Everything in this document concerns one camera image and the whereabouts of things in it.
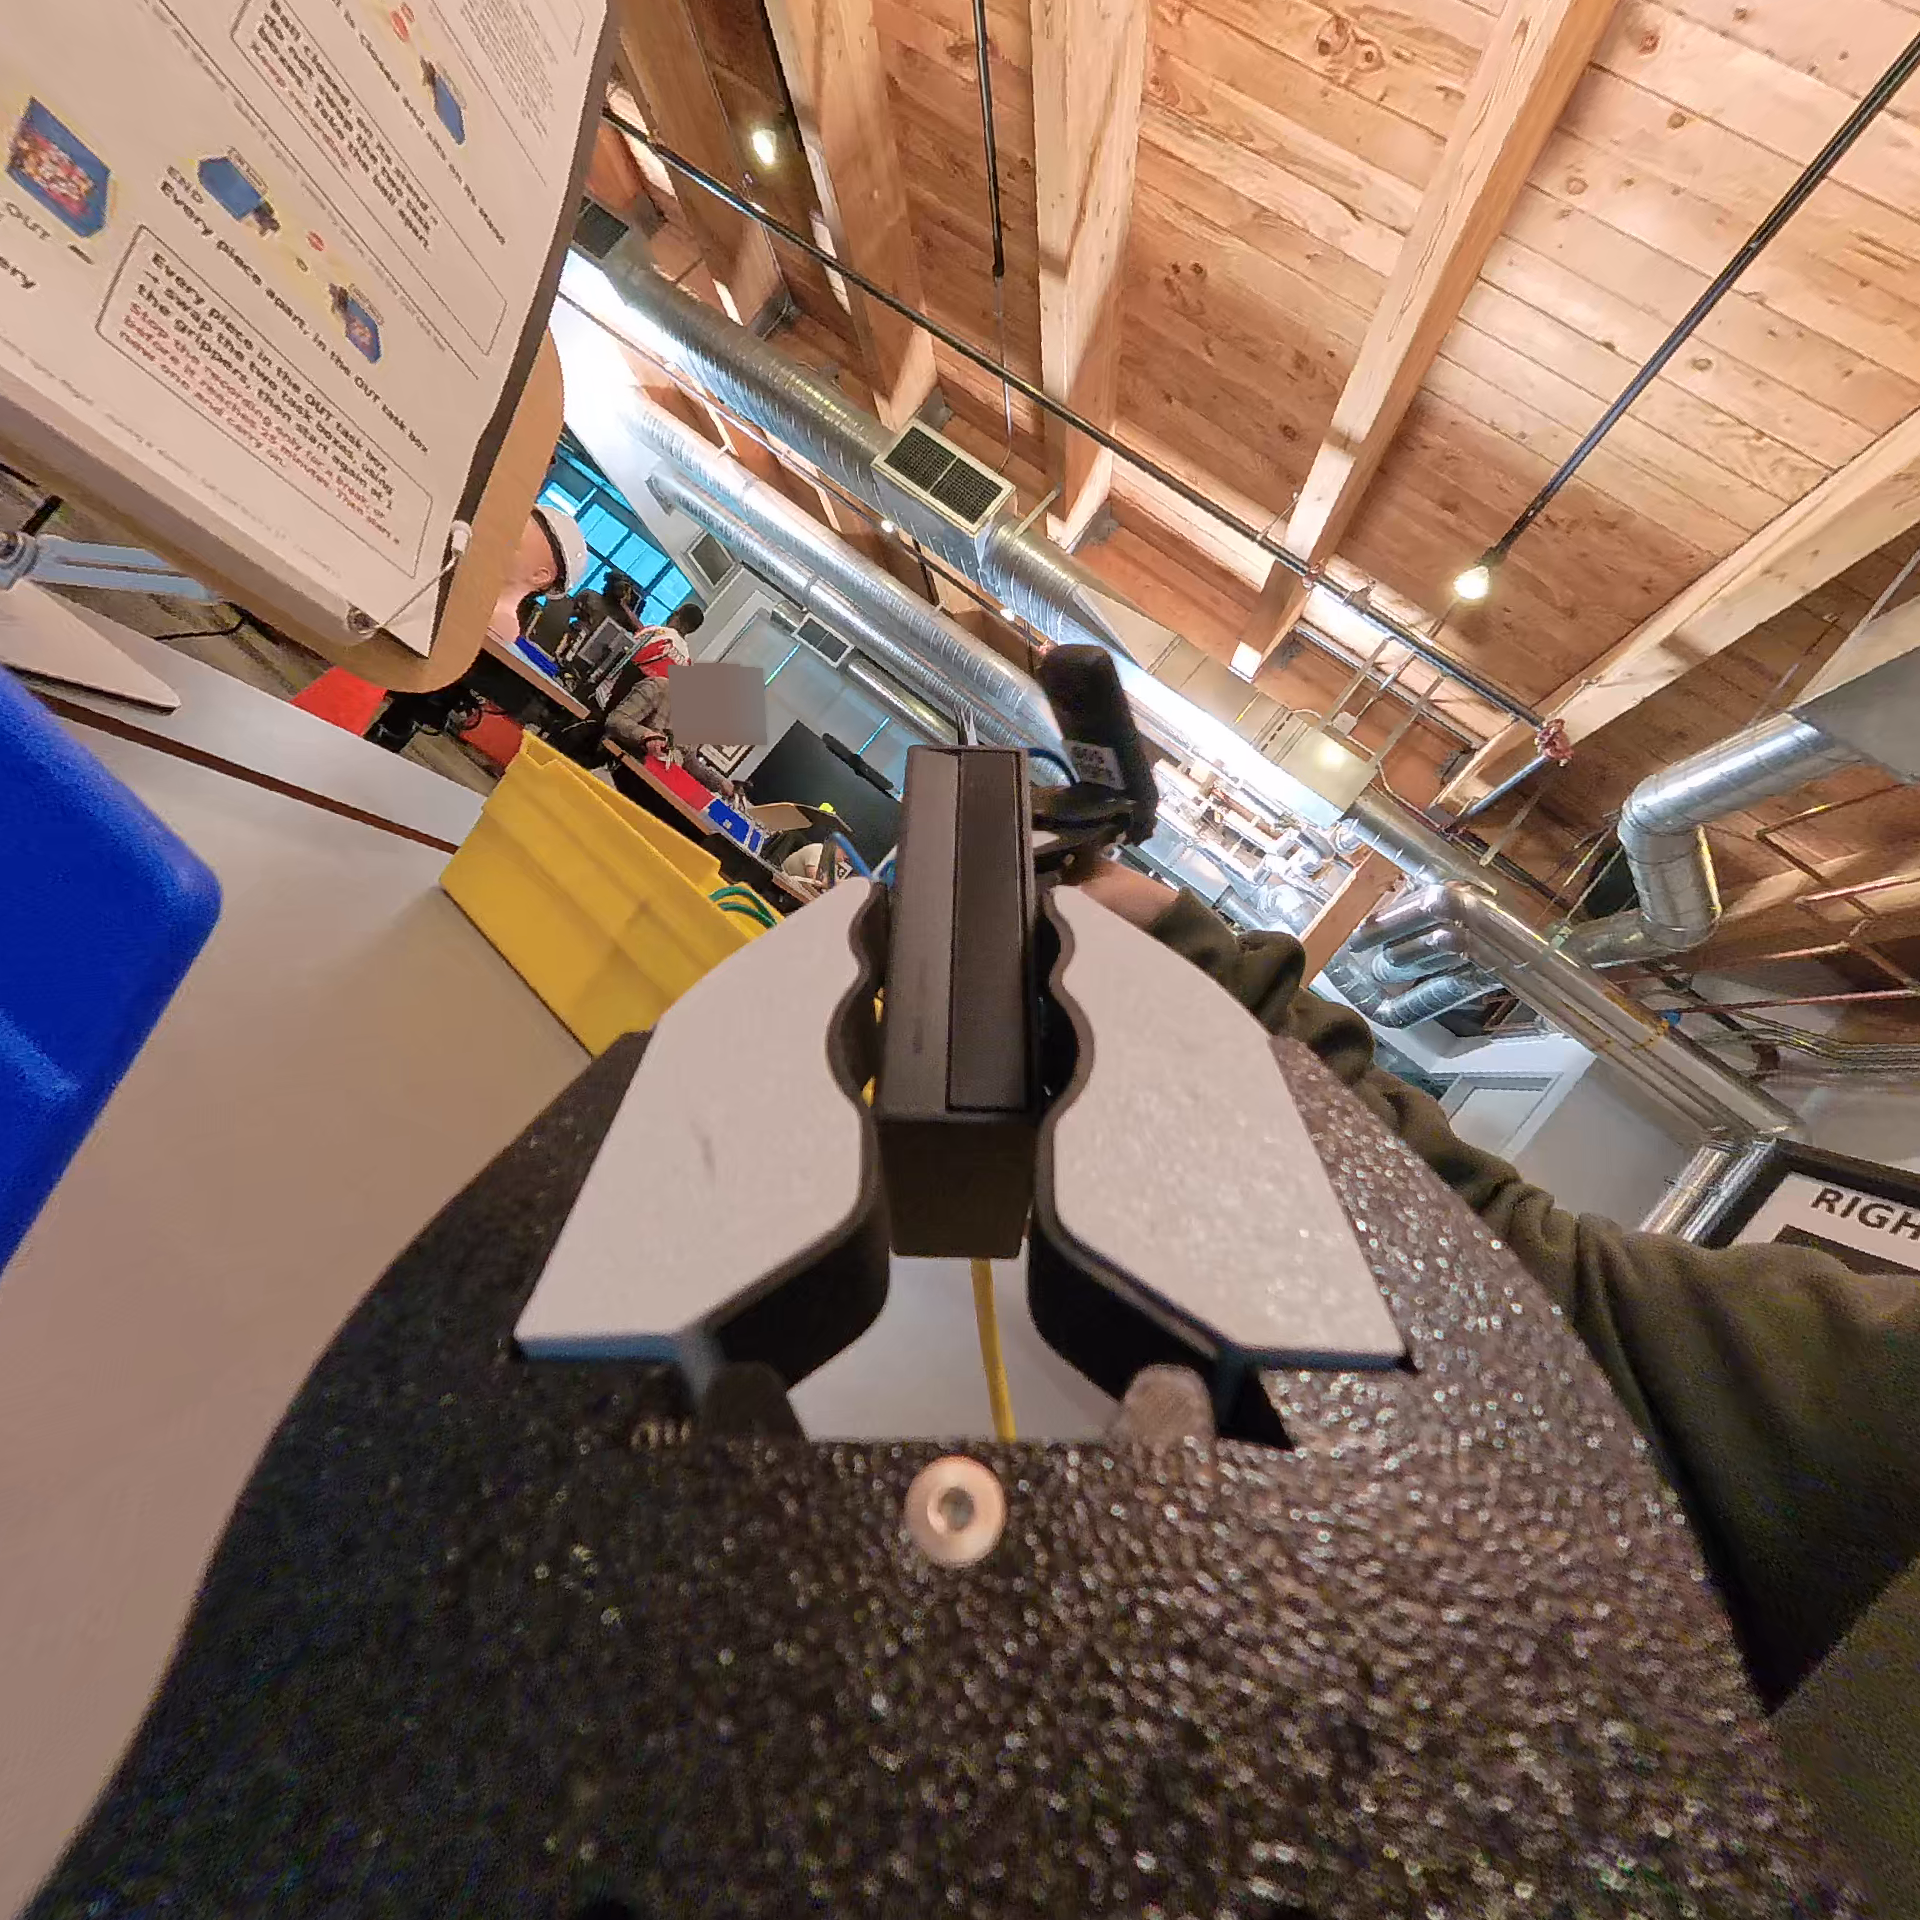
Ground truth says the blue plastic bin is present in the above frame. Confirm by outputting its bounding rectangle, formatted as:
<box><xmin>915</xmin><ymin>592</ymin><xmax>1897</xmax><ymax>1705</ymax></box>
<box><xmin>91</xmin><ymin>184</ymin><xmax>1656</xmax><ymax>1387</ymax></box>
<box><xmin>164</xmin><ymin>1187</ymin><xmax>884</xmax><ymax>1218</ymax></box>
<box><xmin>0</xmin><ymin>669</ymin><xmax>225</xmax><ymax>1279</ymax></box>

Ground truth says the printed instruction sheet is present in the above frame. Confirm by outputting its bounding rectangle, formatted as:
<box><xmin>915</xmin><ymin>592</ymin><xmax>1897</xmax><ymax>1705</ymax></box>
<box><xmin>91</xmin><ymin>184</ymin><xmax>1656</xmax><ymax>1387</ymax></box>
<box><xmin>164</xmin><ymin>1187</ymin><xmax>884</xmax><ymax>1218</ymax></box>
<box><xmin>0</xmin><ymin>0</ymin><xmax>611</xmax><ymax>657</ymax></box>

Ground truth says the black monitor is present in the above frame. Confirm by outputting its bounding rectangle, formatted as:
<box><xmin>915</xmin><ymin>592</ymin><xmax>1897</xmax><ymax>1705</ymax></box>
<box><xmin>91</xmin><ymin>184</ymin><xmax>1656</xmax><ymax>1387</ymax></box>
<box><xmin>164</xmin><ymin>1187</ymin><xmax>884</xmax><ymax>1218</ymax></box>
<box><xmin>747</xmin><ymin>727</ymin><xmax>905</xmax><ymax>861</ymax></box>

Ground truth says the black ceiling rail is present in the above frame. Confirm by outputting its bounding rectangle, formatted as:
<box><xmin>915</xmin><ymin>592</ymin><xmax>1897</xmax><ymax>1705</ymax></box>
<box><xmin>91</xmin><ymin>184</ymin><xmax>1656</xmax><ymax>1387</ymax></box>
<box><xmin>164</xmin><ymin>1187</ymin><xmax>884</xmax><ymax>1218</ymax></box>
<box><xmin>609</xmin><ymin>113</ymin><xmax>1549</xmax><ymax>742</ymax></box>

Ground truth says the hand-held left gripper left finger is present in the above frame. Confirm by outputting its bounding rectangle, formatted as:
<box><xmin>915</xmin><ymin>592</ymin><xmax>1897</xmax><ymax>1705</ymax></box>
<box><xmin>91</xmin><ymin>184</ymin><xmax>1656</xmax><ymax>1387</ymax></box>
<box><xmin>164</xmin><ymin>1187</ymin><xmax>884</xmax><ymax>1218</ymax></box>
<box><xmin>514</xmin><ymin>883</ymin><xmax>893</xmax><ymax>1390</ymax></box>

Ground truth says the black white tag sign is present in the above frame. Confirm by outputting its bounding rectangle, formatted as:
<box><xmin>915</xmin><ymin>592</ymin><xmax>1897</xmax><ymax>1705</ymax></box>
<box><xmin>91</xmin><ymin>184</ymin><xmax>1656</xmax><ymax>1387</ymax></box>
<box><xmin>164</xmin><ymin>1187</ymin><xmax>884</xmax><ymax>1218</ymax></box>
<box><xmin>1710</xmin><ymin>1141</ymin><xmax>1920</xmax><ymax>1279</ymax></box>

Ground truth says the yellow ethernet cable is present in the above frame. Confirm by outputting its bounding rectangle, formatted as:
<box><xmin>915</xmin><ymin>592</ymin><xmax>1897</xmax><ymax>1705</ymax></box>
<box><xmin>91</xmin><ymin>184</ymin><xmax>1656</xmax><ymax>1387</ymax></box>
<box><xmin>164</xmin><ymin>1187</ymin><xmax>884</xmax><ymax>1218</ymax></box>
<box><xmin>971</xmin><ymin>1258</ymin><xmax>1019</xmax><ymax>1445</ymax></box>

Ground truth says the black ethernet port block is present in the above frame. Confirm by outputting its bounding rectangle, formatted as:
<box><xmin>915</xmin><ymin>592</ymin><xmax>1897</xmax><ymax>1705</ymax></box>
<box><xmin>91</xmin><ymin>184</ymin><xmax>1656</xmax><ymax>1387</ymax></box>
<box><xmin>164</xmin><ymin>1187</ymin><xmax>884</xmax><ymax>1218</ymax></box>
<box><xmin>874</xmin><ymin>746</ymin><xmax>1037</xmax><ymax>1261</ymax></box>

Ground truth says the large yellow plastic bin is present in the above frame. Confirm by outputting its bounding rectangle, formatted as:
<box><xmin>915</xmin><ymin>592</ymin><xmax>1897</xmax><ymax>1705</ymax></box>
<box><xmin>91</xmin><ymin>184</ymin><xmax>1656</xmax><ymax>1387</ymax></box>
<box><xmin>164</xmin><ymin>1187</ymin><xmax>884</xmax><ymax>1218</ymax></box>
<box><xmin>442</xmin><ymin>731</ymin><xmax>784</xmax><ymax>1056</ymax></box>

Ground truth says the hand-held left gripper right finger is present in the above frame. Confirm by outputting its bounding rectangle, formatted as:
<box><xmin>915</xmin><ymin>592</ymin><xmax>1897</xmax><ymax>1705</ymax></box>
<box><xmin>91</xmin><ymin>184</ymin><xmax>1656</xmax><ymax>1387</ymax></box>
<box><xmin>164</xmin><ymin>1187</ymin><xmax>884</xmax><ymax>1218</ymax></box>
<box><xmin>1029</xmin><ymin>885</ymin><xmax>1420</xmax><ymax>1405</ymax></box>

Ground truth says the person's right forearm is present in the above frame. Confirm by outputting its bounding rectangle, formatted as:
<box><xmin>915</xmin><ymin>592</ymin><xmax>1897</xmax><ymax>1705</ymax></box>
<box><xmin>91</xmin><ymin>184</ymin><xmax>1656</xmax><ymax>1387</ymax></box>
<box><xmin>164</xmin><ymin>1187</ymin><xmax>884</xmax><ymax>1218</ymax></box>
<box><xmin>1154</xmin><ymin>885</ymin><xmax>1920</xmax><ymax>1713</ymax></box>

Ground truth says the person's right hand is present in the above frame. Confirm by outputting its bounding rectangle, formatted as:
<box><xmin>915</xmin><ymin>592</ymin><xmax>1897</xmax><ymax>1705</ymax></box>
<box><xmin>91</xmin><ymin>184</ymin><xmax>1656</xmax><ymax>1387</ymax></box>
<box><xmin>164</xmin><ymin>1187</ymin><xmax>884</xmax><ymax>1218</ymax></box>
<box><xmin>1084</xmin><ymin>858</ymin><xmax>1192</xmax><ymax>929</ymax></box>

